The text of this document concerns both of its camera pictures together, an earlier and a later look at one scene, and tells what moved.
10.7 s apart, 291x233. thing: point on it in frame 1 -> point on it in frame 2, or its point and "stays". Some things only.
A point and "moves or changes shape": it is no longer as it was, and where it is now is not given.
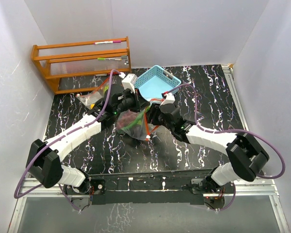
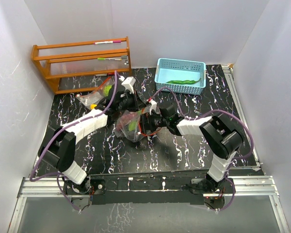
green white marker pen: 108,59 stays
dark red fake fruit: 125,117 stays
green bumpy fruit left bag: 106,88 stays
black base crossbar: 179,188 stays
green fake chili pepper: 137,120 -> 184,82
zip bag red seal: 135,124 moves or changes shape
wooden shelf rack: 80,58 stays
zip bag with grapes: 88,99 stays
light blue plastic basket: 156,81 -> 183,76
